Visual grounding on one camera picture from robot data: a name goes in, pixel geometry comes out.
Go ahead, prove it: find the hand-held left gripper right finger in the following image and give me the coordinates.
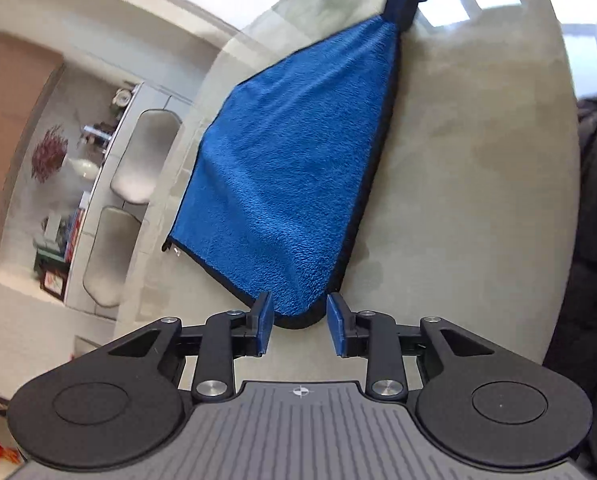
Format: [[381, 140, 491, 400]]
[[327, 293, 518, 404]]

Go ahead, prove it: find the white chair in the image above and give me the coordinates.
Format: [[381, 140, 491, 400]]
[[82, 205, 145, 309], [110, 108, 184, 206]]

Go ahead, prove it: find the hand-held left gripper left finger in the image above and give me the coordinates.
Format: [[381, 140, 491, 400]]
[[106, 291, 274, 404]]

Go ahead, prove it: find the dark picture frame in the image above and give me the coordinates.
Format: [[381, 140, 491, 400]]
[[40, 267, 70, 302]]

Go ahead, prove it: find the red flower decoration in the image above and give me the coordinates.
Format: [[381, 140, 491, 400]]
[[31, 126, 70, 182]]

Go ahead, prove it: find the brown panel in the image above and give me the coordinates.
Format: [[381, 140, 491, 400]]
[[0, 39, 65, 267]]

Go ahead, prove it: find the blue towel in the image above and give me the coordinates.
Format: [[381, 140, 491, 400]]
[[162, 0, 431, 331]]

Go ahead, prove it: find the dark cloth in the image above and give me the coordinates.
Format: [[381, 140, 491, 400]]
[[542, 94, 597, 480]]

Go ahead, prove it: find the row of books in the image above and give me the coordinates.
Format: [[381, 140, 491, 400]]
[[64, 206, 88, 263]]

